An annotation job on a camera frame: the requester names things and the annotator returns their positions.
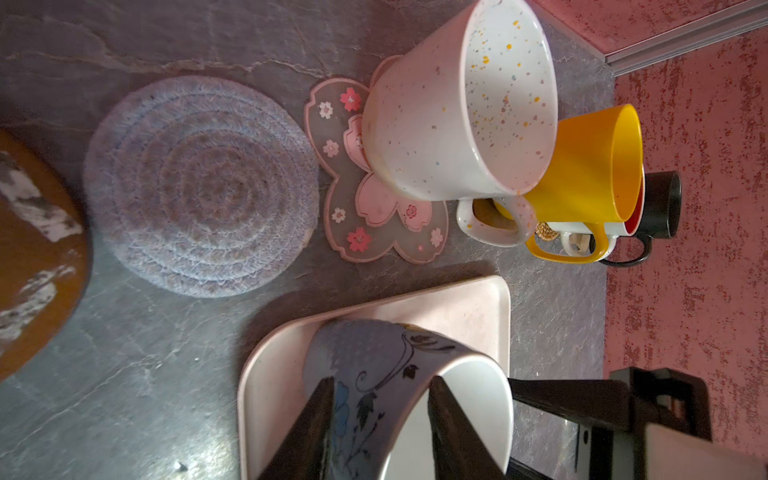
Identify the white mug front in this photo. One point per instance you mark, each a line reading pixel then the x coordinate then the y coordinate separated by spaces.
pixel 470 114

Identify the dark glossy brown coaster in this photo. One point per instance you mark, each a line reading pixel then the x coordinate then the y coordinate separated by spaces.
pixel 46 255

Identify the yellow mug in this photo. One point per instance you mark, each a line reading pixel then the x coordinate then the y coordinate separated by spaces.
pixel 594 177

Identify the pink flower coaster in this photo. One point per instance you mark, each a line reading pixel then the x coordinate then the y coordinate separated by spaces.
pixel 363 219

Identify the grey round coaster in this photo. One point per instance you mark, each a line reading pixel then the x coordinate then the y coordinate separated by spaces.
pixel 202 186

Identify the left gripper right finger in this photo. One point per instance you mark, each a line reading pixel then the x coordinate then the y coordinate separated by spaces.
pixel 458 451

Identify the black mug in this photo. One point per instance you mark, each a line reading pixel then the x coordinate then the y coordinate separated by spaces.
pixel 661 214

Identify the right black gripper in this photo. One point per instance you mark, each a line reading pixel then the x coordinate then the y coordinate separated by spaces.
pixel 640 424

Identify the blue floral mug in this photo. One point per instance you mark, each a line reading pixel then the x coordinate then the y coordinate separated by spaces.
pixel 382 370

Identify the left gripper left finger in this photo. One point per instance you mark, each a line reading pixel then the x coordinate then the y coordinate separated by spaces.
pixel 302 454

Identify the beige serving tray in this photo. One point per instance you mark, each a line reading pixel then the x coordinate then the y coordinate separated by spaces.
pixel 271 396

